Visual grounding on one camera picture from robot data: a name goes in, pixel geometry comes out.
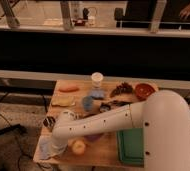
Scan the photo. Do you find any purple bowl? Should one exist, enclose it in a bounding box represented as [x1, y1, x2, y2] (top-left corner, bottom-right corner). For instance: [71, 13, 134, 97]
[84, 133, 104, 142]

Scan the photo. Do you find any wooden table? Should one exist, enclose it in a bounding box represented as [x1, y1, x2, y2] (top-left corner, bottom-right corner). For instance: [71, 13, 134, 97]
[32, 79, 166, 169]

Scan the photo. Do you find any black handled brush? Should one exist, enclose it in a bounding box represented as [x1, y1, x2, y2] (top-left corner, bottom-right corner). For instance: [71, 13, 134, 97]
[109, 100, 131, 106]

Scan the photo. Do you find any striped small cup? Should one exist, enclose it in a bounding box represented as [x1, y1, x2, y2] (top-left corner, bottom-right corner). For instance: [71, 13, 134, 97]
[43, 116, 55, 131]

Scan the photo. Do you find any green plastic tray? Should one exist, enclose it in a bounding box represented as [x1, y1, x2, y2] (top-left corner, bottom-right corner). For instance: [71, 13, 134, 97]
[117, 128, 144, 166]

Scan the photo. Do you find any orange carrot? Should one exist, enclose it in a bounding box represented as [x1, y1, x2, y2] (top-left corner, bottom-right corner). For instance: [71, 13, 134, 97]
[59, 86, 79, 93]

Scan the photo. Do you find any blue cloth piece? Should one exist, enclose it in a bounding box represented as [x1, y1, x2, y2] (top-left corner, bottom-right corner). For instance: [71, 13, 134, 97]
[89, 89, 105, 99]

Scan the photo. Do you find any dark grape bunch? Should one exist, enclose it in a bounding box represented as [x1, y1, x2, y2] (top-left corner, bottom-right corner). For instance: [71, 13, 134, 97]
[110, 82, 133, 97]

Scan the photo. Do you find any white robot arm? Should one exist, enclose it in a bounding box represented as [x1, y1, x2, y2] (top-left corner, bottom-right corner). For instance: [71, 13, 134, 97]
[50, 90, 190, 171]

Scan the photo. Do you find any yellow round fruit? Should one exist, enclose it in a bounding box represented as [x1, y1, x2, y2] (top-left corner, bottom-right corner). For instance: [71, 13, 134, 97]
[72, 140, 86, 155]

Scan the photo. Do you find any light blue towel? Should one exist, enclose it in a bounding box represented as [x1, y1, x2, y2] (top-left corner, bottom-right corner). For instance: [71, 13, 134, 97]
[38, 137, 67, 160]

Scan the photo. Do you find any white paper cup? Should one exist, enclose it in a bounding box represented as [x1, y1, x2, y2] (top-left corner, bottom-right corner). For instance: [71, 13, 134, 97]
[91, 72, 103, 88]

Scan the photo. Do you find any small blue cup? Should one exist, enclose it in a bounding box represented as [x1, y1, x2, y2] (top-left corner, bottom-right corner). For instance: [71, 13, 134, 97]
[82, 96, 93, 111]

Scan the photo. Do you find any red bowl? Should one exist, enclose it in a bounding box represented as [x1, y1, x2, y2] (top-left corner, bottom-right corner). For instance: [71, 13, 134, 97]
[134, 83, 155, 101]

